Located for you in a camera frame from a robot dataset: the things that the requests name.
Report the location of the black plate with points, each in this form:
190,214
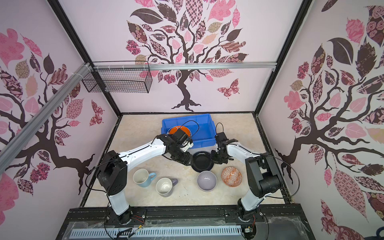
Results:
202,161

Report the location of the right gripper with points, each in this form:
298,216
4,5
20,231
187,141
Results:
214,159

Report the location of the white vented cable duct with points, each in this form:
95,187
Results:
159,233

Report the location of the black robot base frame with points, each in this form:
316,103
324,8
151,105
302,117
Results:
269,222

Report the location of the red patterned bowl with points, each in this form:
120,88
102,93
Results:
231,177

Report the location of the lavender bowl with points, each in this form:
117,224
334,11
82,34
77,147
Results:
207,181

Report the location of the black wire basket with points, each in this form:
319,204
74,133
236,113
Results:
119,77

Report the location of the purple mug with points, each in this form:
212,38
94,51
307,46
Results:
164,186

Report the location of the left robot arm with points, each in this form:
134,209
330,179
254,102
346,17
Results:
112,173

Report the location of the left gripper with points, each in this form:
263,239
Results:
185,160

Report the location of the orange plate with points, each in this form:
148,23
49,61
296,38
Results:
183,128

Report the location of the blue plastic bin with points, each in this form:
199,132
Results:
202,128

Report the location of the aluminium rail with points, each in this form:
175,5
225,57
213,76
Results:
199,66
12,149

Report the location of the aluminium rail left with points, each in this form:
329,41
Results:
12,149

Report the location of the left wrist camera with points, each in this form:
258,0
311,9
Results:
182,140

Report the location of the light blue mug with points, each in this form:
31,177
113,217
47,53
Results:
143,178

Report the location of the aluminium rail back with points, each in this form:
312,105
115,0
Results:
199,66

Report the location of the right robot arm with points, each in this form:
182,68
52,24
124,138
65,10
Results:
263,175

